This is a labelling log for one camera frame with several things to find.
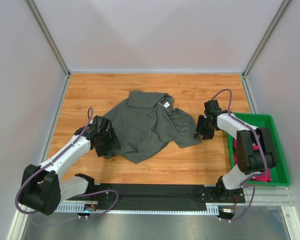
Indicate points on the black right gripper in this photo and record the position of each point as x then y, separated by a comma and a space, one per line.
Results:
205, 135

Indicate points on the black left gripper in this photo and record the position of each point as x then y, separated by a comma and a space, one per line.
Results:
102, 151

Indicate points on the grey t-shirt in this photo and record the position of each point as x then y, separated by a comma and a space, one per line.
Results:
146, 122

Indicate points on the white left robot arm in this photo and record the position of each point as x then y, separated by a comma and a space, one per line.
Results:
42, 188

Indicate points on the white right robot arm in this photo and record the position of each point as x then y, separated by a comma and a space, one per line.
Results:
255, 150

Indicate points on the pink t-shirt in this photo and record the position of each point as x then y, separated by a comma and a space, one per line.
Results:
259, 178

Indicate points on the right aluminium corner post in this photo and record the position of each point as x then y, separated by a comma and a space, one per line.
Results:
266, 37

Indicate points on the aluminium corner post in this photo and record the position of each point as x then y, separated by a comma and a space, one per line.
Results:
266, 37
47, 35

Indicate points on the grey slotted cable duct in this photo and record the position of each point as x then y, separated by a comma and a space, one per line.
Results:
83, 207

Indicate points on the aluminium frame rail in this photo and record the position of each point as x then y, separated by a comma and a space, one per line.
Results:
260, 194

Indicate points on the left aluminium corner post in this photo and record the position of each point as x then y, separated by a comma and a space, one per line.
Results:
47, 35

